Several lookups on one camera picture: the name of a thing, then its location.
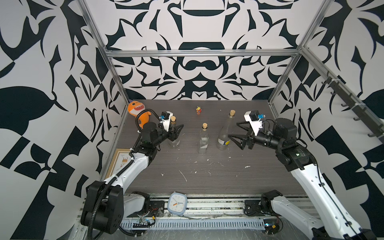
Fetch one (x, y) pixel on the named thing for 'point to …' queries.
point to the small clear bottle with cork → (203, 139)
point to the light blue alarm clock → (177, 203)
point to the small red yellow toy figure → (199, 110)
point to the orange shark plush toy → (135, 107)
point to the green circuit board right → (271, 226)
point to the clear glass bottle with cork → (176, 143)
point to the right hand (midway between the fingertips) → (233, 127)
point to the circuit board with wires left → (145, 225)
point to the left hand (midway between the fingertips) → (176, 120)
